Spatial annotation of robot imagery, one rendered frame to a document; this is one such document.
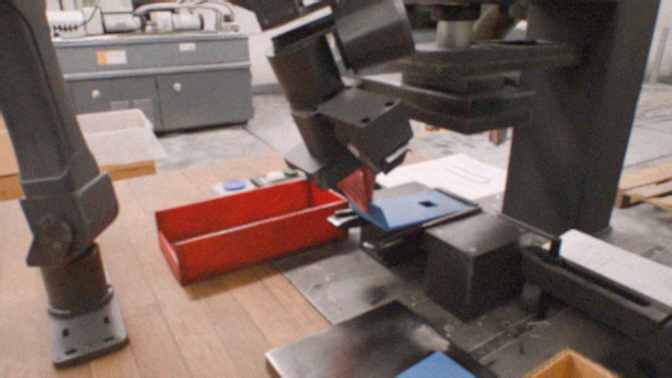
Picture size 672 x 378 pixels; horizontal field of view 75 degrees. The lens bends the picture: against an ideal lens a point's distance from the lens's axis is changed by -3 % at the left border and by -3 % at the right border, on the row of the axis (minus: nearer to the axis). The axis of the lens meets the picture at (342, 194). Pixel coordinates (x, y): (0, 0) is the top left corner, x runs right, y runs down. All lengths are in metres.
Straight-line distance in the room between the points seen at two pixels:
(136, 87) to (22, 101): 4.41
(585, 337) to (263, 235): 0.40
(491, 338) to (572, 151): 0.30
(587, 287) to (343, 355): 0.24
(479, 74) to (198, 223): 0.44
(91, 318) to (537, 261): 0.48
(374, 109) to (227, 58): 4.70
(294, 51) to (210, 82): 4.63
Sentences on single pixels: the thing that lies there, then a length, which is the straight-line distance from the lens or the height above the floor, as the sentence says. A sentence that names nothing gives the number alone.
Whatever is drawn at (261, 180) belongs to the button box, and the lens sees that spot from 0.84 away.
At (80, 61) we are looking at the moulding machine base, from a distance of 4.86.
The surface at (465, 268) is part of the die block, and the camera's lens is 0.50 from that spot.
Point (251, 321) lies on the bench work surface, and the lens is 0.53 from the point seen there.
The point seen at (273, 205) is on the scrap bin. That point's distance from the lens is 0.74.
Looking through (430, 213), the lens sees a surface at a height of 0.99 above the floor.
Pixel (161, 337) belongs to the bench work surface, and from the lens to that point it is 0.53.
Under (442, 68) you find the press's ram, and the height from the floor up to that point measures 1.17.
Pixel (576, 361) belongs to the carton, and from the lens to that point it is 0.41.
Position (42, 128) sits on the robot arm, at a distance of 0.50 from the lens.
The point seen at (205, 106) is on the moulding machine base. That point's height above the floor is 0.28.
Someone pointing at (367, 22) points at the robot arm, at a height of 1.21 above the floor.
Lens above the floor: 1.22
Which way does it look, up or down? 22 degrees down
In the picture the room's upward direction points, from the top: straight up
